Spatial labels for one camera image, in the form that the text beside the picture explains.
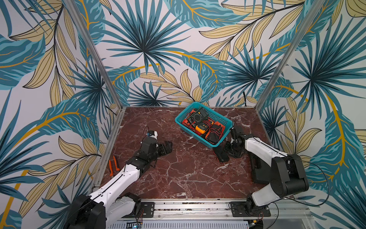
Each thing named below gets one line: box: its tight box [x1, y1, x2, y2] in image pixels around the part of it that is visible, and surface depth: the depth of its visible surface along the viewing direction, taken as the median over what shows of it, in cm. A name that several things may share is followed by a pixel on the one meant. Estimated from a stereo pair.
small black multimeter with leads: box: [205, 124, 225, 145], surface depth 92 cm
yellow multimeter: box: [195, 122, 210, 135], surface depth 97 cm
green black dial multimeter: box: [188, 107, 210, 125], surface depth 102 cm
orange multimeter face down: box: [211, 121, 226, 139], surface depth 92 cm
